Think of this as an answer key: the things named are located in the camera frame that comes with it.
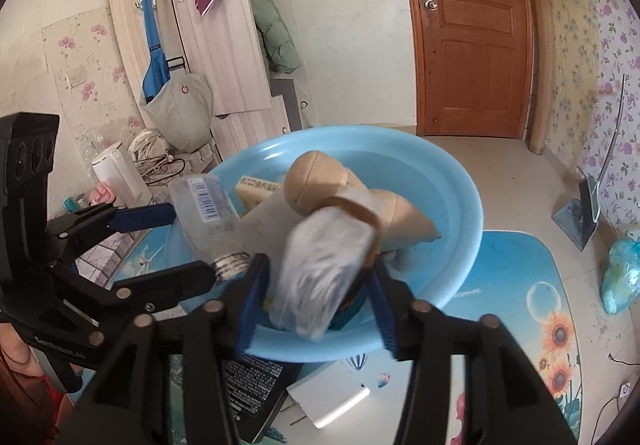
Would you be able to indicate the person's left hand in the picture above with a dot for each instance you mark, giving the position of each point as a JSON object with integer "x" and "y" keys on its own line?
{"x": 15, "y": 352}

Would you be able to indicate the light blue plastic basin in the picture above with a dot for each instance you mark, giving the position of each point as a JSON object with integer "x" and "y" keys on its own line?
{"x": 450, "y": 225}

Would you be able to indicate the clear bottle with metal cap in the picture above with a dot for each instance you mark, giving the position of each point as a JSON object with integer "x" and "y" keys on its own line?
{"x": 205, "y": 220}

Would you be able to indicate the white plastic bag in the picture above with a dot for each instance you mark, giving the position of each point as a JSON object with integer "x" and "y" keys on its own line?
{"x": 147, "y": 145}

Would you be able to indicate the white packet with brown band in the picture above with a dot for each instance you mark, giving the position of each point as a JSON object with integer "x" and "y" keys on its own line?
{"x": 320, "y": 270}

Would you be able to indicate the beige plush toy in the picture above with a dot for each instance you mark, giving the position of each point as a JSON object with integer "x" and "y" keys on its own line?
{"x": 320, "y": 175}

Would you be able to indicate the rolled tan mat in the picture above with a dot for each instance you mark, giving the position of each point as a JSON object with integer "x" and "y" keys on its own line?
{"x": 540, "y": 50}

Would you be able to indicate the white soap box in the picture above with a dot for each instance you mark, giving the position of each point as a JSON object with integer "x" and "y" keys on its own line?
{"x": 255, "y": 190}

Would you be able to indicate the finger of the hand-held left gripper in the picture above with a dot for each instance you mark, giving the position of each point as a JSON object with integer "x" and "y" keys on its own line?
{"x": 145, "y": 217}
{"x": 175, "y": 280}

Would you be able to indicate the brown wooden door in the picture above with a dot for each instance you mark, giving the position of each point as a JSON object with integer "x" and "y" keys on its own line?
{"x": 470, "y": 50}

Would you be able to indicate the floral foam mattress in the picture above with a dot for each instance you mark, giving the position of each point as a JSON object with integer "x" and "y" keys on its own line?
{"x": 575, "y": 50}

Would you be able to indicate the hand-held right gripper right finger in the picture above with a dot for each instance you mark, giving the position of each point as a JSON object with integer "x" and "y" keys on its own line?
{"x": 382, "y": 310}

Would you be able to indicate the grey dustpan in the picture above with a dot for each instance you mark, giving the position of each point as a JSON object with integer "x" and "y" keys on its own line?
{"x": 575, "y": 220}

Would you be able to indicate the white charger adapter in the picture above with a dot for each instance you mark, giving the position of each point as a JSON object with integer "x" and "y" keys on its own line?
{"x": 325, "y": 395}

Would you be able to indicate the pale green jacket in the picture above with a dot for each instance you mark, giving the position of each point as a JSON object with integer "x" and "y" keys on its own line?
{"x": 270, "y": 25}

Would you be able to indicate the white electric kettle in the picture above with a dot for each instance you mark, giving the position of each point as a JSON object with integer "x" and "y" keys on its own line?
{"x": 117, "y": 175}

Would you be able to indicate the grey fabric bag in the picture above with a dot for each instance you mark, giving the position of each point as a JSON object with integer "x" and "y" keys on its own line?
{"x": 180, "y": 115}

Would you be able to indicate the black flat bottle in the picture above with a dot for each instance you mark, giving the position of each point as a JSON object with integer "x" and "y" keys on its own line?
{"x": 255, "y": 390}

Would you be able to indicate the light blue plastic bag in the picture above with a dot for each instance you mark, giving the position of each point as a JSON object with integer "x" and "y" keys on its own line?
{"x": 622, "y": 280}

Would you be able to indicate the white small cabinet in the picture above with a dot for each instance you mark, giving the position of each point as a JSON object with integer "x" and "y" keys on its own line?
{"x": 292, "y": 105}

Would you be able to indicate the white wall socket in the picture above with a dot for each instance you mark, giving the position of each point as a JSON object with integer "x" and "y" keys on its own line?
{"x": 76, "y": 77}

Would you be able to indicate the light wooden wardrobe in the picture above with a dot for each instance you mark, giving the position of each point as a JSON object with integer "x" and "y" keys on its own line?
{"x": 230, "y": 50}

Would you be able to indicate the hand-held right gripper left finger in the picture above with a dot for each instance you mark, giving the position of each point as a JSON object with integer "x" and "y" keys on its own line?
{"x": 250, "y": 305}

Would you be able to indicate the pink water bottle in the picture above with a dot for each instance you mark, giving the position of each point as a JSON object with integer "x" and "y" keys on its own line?
{"x": 102, "y": 195}

